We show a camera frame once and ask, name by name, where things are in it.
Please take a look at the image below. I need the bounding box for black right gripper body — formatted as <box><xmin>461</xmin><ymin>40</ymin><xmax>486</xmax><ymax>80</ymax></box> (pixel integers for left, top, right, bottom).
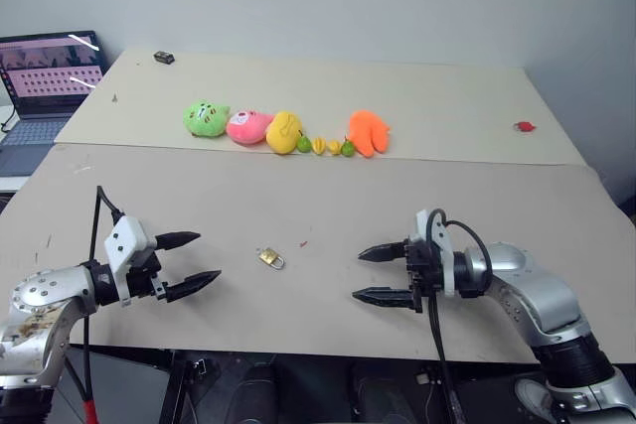
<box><xmin>403</xmin><ymin>236</ymin><xmax>444</xmax><ymax>315</ymax></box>

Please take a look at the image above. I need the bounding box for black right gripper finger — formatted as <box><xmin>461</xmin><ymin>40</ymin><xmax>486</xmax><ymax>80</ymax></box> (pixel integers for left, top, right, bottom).
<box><xmin>357</xmin><ymin>240</ymin><xmax>410</xmax><ymax>264</ymax></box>
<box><xmin>351</xmin><ymin>286</ymin><xmax>414</xmax><ymax>311</ymax></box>

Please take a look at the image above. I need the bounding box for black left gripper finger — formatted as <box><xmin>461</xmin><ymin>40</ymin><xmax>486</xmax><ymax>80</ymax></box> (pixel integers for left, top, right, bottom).
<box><xmin>165</xmin><ymin>269</ymin><xmax>224</xmax><ymax>304</ymax></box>
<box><xmin>154</xmin><ymin>230</ymin><xmax>203</xmax><ymax>253</ymax></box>

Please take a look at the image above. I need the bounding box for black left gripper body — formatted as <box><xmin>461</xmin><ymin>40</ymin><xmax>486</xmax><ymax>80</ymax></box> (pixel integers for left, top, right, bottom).
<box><xmin>123</xmin><ymin>247</ymin><xmax>170</xmax><ymax>304</ymax></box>

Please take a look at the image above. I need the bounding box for brass padlock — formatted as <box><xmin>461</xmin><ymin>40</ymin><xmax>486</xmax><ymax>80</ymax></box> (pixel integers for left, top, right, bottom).
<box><xmin>256</xmin><ymin>246</ymin><xmax>287</xmax><ymax>272</ymax></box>

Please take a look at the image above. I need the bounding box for dark rounded shape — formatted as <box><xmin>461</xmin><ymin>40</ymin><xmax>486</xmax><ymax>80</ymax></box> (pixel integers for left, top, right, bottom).
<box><xmin>198</xmin><ymin>352</ymin><xmax>280</xmax><ymax>424</ymax></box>
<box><xmin>350</xmin><ymin>359</ymin><xmax>433</xmax><ymax>424</ymax></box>

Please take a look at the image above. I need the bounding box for orange plush toy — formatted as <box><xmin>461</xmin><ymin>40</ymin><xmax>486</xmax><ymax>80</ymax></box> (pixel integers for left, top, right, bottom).
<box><xmin>345</xmin><ymin>109</ymin><xmax>392</xmax><ymax>159</ymax></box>

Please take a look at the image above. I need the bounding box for green plush toy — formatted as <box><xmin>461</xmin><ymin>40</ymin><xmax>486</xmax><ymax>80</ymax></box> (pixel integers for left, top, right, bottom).
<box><xmin>181</xmin><ymin>99</ymin><xmax>232</xmax><ymax>139</ymax></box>

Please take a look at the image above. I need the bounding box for pink plush toy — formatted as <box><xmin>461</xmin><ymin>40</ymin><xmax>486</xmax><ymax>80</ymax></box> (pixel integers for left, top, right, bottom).
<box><xmin>225</xmin><ymin>108</ymin><xmax>275</xmax><ymax>148</ymax></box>

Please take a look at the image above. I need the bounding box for yellow plush toy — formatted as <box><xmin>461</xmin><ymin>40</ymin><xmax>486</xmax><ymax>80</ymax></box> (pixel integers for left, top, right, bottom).
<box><xmin>264</xmin><ymin>110</ymin><xmax>304</xmax><ymax>156</ymax></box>

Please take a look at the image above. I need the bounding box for white shoe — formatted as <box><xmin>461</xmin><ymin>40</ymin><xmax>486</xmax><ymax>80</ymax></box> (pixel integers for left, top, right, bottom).
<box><xmin>513</xmin><ymin>377</ymin><xmax>554</xmax><ymax>423</ymax></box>

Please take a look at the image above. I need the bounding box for open laptop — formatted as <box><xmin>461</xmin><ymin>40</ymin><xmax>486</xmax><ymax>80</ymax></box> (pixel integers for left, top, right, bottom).
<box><xmin>0</xmin><ymin>29</ymin><xmax>112</xmax><ymax>179</ymax></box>

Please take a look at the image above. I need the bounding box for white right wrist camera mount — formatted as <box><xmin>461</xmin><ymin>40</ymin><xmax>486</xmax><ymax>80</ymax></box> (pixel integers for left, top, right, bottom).
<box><xmin>414</xmin><ymin>209</ymin><xmax>456</xmax><ymax>297</ymax></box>

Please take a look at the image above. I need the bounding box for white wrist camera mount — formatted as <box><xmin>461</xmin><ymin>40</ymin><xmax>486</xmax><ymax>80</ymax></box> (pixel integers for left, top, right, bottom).
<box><xmin>414</xmin><ymin>209</ymin><xmax>456</xmax><ymax>297</ymax></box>
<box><xmin>103</xmin><ymin>215</ymin><xmax>158</xmax><ymax>307</ymax></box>

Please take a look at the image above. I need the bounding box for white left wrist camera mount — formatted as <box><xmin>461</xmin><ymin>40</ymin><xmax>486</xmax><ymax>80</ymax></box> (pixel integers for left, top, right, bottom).
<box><xmin>103</xmin><ymin>215</ymin><xmax>158</xmax><ymax>307</ymax></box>

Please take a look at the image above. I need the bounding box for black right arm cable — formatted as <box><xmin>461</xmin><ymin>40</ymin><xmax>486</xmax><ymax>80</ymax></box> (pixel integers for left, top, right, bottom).
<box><xmin>425</xmin><ymin>207</ymin><xmax>495</xmax><ymax>424</ymax></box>

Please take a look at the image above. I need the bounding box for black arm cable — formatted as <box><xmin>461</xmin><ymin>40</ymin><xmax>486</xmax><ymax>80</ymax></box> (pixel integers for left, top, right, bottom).
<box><xmin>425</xmin><ymin>207</ymin><xmax>495</xmax><ymax>424</ymax></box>
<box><xmin>63</xmin><ymin>185</ymin><xmax>126</xmax><ymax>424</ymax></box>

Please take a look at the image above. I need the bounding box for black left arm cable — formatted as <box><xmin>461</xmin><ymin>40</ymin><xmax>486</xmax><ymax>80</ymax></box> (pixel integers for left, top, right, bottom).
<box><xmin>63</xmin><ymin>185</ymin><xmax>126</xmax><ymax>424</ymax></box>

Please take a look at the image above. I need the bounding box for black table frame leg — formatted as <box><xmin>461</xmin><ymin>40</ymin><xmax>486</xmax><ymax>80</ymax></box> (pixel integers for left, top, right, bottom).
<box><xmin>157</xmin><ymin>348</ymin><xmax>201</xmax><ymax>424</ymax></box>

